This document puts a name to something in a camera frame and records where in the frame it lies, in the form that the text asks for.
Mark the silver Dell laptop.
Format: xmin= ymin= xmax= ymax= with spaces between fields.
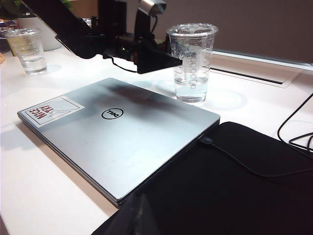
xmin=17 ymin=77 xmax=221 ymax=206

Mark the brown desk partition panel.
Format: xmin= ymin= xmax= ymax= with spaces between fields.
xmin=151 ymin=0 xmax=313 ymax=64

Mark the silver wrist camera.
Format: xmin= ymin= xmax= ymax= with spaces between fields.
xmin=138 ymin=0 xmax=167 ymax=16

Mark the aluminium desk rail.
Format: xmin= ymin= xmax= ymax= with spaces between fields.
xmin=212 ymin=48 xmax=313 ymax=71

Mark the thin black cable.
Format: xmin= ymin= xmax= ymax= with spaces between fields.
xmin=277 ymin=92 xmax=313 ymax=152

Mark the green leafy plant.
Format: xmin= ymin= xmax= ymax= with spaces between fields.
xmin=0 ymin=0 xmax=25 ymax=20

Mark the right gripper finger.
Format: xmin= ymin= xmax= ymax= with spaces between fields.
xmin=91 ymin=195 xmax=154 ymax=235

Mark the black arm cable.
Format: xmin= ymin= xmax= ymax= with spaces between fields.
xmin=109 ymin=55 xmax=138 ymax=73

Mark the clear plain plastic cup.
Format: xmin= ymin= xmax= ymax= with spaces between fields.
xmin=4 ymin=27 xmax=47 ymax=75

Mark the black mouse pad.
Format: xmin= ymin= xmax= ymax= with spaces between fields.
xmin=91 ymin=121 xmax=313 ymax=235

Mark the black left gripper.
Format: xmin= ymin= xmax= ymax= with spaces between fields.
xmin=102 ymin=34 xmax=183 ymax=74

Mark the clear plastic Starbucks cup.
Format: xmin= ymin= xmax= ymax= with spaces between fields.
xmin=166 ymin=23 xmax=219 ymax=103

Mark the black camera cable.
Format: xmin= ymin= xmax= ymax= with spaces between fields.
xmin=150 ymin=14 xmax=158 ymax=34

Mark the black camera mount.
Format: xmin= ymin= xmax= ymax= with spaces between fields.
xmin=134 ymin=7 xmax=156 ymax=41

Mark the desk cable tray cover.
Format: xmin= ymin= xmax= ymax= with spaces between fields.
xmin=209 ymin=67 xmax=299 ymax=89

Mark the black mouse cable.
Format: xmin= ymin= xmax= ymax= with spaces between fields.
xmin=199 ymin=136 xmax=313 ymax=177

